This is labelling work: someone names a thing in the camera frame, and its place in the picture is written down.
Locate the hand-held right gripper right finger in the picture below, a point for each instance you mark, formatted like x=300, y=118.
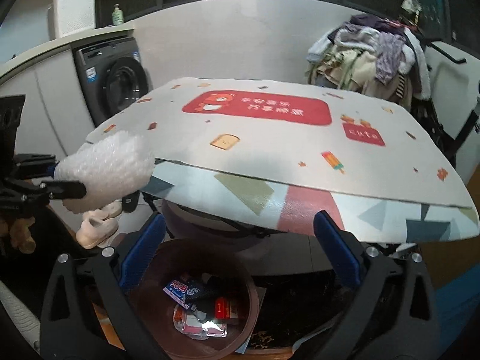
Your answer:
x=337, y=249

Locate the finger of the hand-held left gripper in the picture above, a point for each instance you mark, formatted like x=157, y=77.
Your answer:
x=67, y=190
x=50, y=168

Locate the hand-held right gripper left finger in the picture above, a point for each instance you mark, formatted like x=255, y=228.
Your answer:
x=144, y=251

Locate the white bubble wrap bag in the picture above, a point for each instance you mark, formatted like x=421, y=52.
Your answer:
x=108, y=168

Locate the blue printed box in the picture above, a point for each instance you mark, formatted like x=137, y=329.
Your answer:
x=180, y=288

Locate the pink blister package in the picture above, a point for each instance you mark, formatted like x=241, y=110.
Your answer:
x=198, y=326

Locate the small red packet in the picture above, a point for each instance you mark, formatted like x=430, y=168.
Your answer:
x=227, y=307

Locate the brown round trash bin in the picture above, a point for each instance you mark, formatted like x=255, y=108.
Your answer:
x=240, y=281

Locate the beige fuzzy slipper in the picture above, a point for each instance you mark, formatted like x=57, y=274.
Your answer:
x=107, y=210
x=95, y=232

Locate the white laundry cabinet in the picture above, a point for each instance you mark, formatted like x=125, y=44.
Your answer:
x=48, y=93

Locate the black slipper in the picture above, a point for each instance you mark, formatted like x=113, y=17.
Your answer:
x=131, y=202

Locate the brown plush toy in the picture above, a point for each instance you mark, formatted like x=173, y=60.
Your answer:
x=22, y=238

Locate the round brown stool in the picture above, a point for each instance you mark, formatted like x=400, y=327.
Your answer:
x=210, y=236

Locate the grey front-load washing machine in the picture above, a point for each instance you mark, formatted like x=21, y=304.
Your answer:
x=112, y=82

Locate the geometric patterned table cover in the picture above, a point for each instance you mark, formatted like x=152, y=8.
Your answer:
x=243, y=195

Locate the printed cartoon table mat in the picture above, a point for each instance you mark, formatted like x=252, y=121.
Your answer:
x=281, y=146

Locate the white perforated laundry basket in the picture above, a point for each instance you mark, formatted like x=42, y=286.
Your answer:
x=73, y=13

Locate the blue container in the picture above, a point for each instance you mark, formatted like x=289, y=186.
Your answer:
x=461, y=307

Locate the green soap pump bottle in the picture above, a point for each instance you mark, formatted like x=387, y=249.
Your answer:
x=118, y=17

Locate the black exercise bike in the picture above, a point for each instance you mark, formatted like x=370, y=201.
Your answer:
x=431, y=127

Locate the pile of clothes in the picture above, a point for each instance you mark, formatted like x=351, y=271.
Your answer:
x=371, y=56

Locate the hanging white rag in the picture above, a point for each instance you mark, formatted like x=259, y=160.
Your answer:
x=410, y=3

